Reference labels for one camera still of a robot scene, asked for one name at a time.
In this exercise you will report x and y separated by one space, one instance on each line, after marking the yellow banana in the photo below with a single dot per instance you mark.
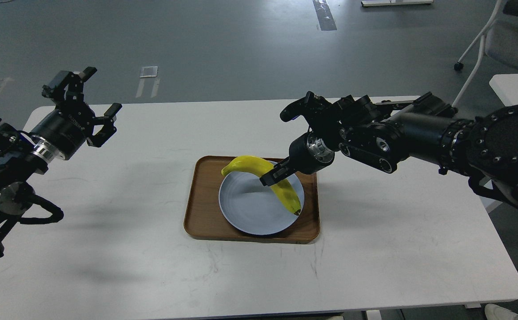
283 190

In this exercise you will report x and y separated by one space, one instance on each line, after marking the brown wooden tray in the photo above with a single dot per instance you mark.
204 220

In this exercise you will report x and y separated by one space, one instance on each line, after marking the white table base far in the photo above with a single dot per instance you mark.
383 3

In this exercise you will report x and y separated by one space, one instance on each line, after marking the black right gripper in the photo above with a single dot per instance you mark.
307 154

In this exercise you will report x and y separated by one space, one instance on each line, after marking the light blue plate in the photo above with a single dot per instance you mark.
251 207

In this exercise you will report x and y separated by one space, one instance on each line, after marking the white side table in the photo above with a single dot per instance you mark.
516 89

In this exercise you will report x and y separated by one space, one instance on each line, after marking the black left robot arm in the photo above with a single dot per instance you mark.
20 158

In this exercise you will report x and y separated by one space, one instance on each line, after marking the white shoe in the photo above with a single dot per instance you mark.
495 312

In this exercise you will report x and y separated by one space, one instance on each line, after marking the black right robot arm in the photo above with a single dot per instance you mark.
381 135

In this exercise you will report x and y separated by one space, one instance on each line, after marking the white office chair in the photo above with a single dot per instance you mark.
498 39

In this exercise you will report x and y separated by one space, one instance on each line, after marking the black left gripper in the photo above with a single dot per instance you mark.
67 131

